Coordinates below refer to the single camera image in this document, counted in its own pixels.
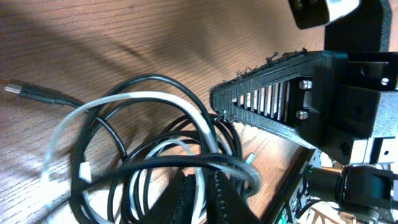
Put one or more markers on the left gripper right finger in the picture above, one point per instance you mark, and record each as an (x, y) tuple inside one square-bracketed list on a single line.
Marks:
[(223, 204)]

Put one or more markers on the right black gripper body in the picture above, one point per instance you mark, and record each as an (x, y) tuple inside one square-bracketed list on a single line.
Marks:
[(363, 115)]

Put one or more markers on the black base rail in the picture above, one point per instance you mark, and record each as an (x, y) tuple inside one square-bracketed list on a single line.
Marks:
[(292, 191)]

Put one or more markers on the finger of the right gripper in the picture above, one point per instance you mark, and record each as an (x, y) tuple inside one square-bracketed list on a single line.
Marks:
[(290, 96)]

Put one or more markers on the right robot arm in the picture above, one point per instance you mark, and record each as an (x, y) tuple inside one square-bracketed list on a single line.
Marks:
[(359, 189)]

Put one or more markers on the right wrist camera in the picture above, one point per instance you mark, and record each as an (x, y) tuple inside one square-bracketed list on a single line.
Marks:
[(314, 13)]

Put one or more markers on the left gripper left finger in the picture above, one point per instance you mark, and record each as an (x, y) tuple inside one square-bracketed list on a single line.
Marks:
[(175, 205)]

